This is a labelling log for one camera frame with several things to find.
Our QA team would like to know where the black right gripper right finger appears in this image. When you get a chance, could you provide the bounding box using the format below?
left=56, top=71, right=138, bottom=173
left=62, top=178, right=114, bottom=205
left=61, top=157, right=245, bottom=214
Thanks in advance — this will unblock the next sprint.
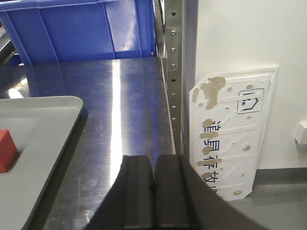
left=154, top=154, right=264, bottom=230

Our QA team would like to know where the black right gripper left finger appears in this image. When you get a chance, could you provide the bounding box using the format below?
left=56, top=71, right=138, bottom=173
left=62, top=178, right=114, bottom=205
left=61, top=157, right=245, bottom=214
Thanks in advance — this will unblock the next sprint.
left=88, top=155, right=154, bottom=230

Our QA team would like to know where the red cube block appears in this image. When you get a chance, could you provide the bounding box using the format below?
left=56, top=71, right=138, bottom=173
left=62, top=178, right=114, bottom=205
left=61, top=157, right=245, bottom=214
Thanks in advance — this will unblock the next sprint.
left=0, top=129, right=18, bottom=173

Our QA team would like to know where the white peeling sign board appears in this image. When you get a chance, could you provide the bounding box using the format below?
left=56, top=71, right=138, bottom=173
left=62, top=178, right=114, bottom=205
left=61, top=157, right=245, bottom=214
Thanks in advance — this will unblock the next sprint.
left=189, top=66, right=278, bottom=201

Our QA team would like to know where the grey plastic tray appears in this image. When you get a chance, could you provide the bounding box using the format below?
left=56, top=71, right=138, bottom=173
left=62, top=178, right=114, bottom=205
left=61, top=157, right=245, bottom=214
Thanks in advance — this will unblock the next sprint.
left=0, top=96, right=83, bottom=230

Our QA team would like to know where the blue plastic bin right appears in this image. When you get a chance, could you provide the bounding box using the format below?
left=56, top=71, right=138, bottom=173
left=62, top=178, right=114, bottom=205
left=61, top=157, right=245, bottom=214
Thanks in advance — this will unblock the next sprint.
left=0, top=0, right=155, bottom=65

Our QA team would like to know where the white wall socket box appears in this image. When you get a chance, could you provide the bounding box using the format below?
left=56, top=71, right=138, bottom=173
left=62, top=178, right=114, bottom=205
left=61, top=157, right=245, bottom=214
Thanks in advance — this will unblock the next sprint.
left=295, top=121, right=307, bottom=145

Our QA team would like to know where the perforated steel shelf post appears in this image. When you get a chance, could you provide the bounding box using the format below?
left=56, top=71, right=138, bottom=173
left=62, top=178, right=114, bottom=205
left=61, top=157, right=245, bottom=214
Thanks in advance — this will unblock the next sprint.
left=164, top=0, right=183, bottom=154

